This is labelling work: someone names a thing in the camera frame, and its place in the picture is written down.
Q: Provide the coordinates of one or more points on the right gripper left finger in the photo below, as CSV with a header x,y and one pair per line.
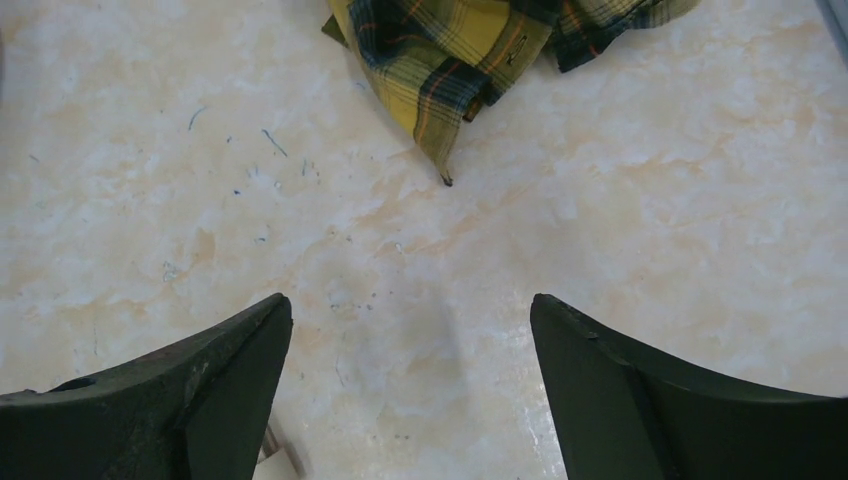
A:
x,y
195,409

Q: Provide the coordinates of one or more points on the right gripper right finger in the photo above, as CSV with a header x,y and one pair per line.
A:
x,y
623,409

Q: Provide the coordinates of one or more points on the yellow plaid cloth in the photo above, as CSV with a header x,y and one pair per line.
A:
x,y
434,64

